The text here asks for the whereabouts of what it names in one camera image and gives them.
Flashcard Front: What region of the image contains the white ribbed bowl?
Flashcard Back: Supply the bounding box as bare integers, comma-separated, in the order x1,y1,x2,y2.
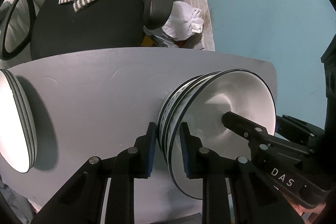
157,75,205,161
166,69,276,200
163,72,218,164

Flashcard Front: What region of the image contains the person's right hand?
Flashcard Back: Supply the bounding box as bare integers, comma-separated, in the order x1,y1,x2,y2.
287,199,326,223

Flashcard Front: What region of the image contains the small white plate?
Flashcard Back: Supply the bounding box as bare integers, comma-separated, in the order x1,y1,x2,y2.
1,69,38,173

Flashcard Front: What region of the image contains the white plastic bag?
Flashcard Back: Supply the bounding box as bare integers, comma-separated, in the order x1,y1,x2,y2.
153,1,205,47

